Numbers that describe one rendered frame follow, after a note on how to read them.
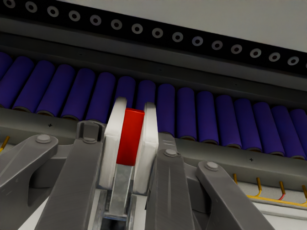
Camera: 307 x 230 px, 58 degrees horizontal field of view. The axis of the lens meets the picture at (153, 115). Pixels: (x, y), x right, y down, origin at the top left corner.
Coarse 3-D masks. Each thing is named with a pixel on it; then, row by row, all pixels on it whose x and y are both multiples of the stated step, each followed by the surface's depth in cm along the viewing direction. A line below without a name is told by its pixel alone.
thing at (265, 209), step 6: (96, 186) 21; (132, 192) 21; (258, 204) 22; (264, 204) 22; (264, 210) 22; (270, 210) 22; (276, 210) 22; (282, 210) 22; (288, 210) 22; (294, 210) 22; (300, 210) 23; (306, 210) 23; (282, 216) 22; (288, 216) 22; (294, 216) 22; (300, 216) 22; (306, 216) 22
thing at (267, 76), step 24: (0, 24) 27; (24, 24) 27; (48, 24) 28; (96, 48) 29; (120, 48) 29; (144, 48) 28; (168, 48) 29; (216, 72) 30; (240, 72) 30; (264, 72) 29; (288, 72) 30; (0, 144) 22; (96, 192) 21; (264, 192) 24; (288, 192) 24; (144, 216) 20
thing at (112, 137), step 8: (120, 104) 17; (112, 112) 16; (120, 112) 16; (112, 120) 14; (120, 120) 15; (112, 128) 13; (120, 128) 14; (104, 136) 13; (112, 136) 13; (120, 136) 14; (104, 144) 13; (112, 144) 13; (104, 152) 13; (112, 152) 13; (104, 160) 13; (112, 160) 13; (104, 168) 13; (112, 168) 13; (104, 176) 13; (112, 176) 13; (96, 184) 14; (104, 184) 13
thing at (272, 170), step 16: (0, 112) 21; (16, 112) 22; (0, 128) 21; (16, 128) 21; (32, 128) 21; (48, 128) 21; (64, 128) 22; (64, 144) 22; (176, 144) 22; (192, 144) 23; (208, 144) 23; (192, 160) 22; (208, 160) 22; (224, 160) 22; (240, 160) 23; (256, 160) 23; (272, 160) 23; (288, 160) 24; (304, 160) 24; (240, 176) 23; (256, 176) 23; (272, 176) 23; (288, 176) 23; (304, 176) 23; (304, 192) 23
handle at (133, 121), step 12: (132, 120) 17; (132, 132) 17; (120, 144) 17; (132, 144) 17; (120, 156) 17; (132, 156) 17; (120, 168) 17; (120, 180) 18; (120, 192) 18; (120, 204) 18
